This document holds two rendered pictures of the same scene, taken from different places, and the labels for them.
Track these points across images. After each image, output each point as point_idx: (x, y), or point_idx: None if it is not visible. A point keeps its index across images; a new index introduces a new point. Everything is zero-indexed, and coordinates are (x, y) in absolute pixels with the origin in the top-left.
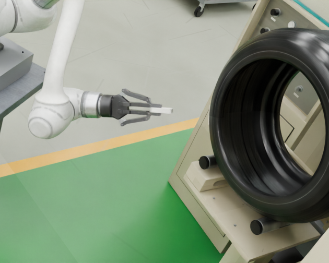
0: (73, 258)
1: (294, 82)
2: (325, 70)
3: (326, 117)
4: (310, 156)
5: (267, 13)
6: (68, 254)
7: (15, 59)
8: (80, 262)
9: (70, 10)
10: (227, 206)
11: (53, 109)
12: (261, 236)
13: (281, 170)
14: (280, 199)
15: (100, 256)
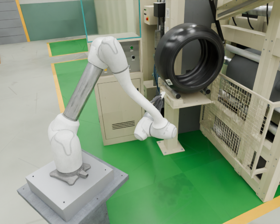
0: (146, 186)
1: None
2: (205, 32)
3: (214, 43)
4: (175, 71)
5: None
6: (144, 188)
7: (82, 154)
8: (149, 184)
9: (135, 90)
10: (187, 101)
11: (169, 123)
12: (199, 97)
13: (179, 80)
14: (212, 76)
15: (146, 176)
